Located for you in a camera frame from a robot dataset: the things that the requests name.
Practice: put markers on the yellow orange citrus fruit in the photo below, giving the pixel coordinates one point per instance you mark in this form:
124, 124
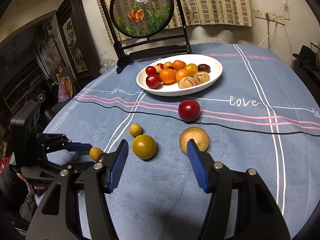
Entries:
192, 69

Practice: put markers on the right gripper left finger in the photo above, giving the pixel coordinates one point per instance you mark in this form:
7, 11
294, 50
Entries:
58, 216

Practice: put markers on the dark framed painting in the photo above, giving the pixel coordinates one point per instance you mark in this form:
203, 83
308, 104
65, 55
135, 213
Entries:
77, 40

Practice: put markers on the red plum near plate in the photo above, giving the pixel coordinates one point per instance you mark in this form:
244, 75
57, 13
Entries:
189, 110

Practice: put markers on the large red plum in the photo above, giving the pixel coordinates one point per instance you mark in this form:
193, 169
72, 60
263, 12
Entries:
153, 81

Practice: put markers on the large beige round fruit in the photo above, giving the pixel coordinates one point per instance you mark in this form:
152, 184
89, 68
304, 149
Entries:
201, 77

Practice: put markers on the yellow pale pear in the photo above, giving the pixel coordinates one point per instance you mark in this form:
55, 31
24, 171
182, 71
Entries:
158, 69

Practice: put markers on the green yellow citrus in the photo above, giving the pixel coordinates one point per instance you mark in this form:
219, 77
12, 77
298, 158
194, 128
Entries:
144, 146

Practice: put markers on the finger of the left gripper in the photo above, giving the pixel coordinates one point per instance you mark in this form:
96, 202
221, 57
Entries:
55, 142
44, 169

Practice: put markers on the dark maroon mangosteen fruit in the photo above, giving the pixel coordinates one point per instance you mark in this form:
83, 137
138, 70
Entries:
204, 68

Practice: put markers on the mandarin orange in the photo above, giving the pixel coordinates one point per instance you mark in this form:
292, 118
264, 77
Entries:
178, 65
168, 76

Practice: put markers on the beige potato fruit front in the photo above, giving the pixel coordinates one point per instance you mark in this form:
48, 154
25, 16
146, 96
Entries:
199, 135

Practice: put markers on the small longan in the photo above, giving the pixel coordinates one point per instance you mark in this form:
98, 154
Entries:
95, 153
135, 130

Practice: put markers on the round goldfish screen stand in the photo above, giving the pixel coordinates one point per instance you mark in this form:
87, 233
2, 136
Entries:
163, 41

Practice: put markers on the white oval plate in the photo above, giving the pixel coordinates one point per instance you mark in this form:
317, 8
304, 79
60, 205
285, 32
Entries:
173, 89

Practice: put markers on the beige potato fruit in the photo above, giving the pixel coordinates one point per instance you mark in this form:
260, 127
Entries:
199, 135
186, 82

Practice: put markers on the red tomato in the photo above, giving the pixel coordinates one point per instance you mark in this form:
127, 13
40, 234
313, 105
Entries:
160, 65
151, 70

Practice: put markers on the orange persimmon fruit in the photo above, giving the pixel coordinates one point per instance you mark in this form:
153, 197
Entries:
167, 65

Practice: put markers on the striped beige curtain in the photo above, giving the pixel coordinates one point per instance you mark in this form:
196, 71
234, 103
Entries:
187, 2

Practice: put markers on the beige potato fruit back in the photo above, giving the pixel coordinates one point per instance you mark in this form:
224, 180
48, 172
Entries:
186, 82

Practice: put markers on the wall power strip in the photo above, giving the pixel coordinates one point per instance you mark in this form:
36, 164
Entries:
269, 16

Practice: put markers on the smooth small orange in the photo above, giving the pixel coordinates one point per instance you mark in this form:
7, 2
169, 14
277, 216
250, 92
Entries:
181, 74

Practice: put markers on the blue striped tablecloth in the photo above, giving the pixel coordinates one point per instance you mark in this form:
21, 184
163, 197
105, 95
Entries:
228, 151

